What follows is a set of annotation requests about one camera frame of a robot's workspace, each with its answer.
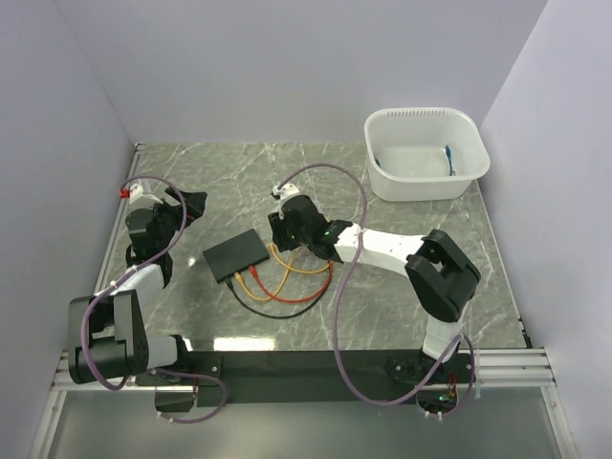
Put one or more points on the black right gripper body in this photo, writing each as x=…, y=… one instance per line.
x=286, y=236

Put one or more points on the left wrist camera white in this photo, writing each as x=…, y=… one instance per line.
x=139, y=193

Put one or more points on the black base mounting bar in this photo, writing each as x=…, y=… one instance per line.
x=308, y=376

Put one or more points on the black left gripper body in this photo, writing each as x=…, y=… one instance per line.
x=168, y=218

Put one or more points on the black network switch box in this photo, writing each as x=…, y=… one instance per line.
x=235, y=255

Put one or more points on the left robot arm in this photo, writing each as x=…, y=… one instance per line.
x=115, y=331

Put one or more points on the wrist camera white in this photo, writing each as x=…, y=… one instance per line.
x=286, y=191
x=139, y=193

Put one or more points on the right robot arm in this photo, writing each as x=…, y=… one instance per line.
x=442, y=276

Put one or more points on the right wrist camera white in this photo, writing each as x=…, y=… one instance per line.
x=286, y=191

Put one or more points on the aluminium frame rail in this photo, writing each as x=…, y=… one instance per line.
x=494, y=368

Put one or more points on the white plastic basin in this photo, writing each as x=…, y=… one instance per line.
x=419, y=154

